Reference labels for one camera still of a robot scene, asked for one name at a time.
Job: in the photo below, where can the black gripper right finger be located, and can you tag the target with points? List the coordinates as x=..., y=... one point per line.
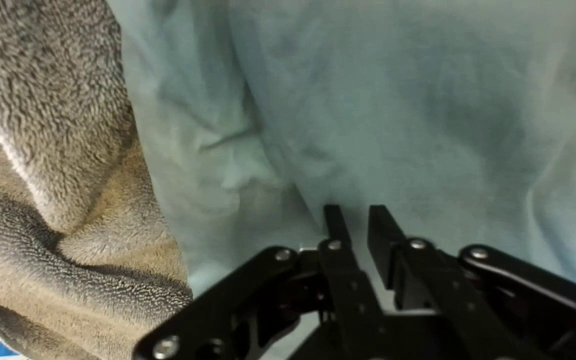
x=497, y=304

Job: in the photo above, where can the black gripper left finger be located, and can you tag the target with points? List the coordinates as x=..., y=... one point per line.
x=263, y=303

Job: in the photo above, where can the light blue pillowcase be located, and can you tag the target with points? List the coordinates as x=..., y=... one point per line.
x=455, y=115

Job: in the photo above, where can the grey towel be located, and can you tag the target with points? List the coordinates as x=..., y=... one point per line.
x=87, y=265

